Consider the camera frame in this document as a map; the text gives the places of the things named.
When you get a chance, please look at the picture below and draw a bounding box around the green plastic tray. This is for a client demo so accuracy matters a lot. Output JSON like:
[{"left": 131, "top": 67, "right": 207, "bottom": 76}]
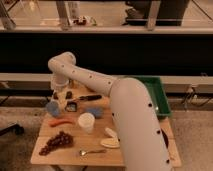
[{"left": 136, "top": 76, "right": 171, "bottom": 119}]

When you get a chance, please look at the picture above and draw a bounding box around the blue sponge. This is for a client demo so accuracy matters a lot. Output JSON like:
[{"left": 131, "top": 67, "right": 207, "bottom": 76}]
[{"left": 85, "top": 107, "right": 103, "bottom": 118}]

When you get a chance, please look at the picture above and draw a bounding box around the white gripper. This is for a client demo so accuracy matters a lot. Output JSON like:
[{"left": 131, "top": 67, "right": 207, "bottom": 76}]
[{"left": 51, "top": 81, "right": 72, "bottom": 100}]

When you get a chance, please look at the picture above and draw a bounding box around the white paper cup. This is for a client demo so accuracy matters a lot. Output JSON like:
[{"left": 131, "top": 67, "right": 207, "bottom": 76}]
[{"left": 78, "top": 113, "right": 95, "bottom": 134}]

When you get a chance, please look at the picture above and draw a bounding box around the bunch of dark grapes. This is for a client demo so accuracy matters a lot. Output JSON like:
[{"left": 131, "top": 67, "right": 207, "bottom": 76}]
[{"left": 39, "top": 131, "right": 73, "bottom": 156}]

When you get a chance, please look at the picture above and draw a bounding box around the toy banana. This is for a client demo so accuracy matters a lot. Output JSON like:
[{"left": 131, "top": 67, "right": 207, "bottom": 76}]
[{"left": 100, "top": 127, "right": 120, "bottom": 149}]

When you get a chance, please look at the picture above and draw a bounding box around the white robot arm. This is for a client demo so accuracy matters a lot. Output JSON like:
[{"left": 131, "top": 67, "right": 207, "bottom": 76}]
[{"left": 48, "top": 52, "right": 173, "bottom": 171}]

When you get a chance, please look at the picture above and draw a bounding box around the metal spoon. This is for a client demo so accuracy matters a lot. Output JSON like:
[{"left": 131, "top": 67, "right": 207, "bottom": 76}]
[{"left": 77, "top": 149, "right": 107, "bottom": 157}]

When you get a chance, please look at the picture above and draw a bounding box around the blue plastic cup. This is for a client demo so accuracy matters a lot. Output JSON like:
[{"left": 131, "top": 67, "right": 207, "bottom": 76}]
[{"left": 45, "top": 101, "right": 60, "bottom": 117}]

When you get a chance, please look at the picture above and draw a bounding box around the small metal cup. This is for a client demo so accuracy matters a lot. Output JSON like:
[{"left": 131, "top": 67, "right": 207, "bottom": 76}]
[{"left": 69, "top": 79, "right": 74, "bottom": 88}]

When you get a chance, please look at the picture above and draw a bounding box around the small black square dish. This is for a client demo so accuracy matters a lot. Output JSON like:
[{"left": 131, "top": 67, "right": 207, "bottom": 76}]
[{"left": 65, "top": 101, "right": 77, "bottom": 112}]

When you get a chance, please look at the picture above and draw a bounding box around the black handled knife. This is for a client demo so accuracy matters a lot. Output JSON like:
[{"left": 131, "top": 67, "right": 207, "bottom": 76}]
[{"left": 71, "top": 95, "right": 102, "bottom": 103}]

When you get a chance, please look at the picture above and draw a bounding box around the purple bowl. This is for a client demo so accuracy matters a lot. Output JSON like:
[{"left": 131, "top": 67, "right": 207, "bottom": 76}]
[{"left": 161, "top": 129, "right": 169, "bottom": 148}]

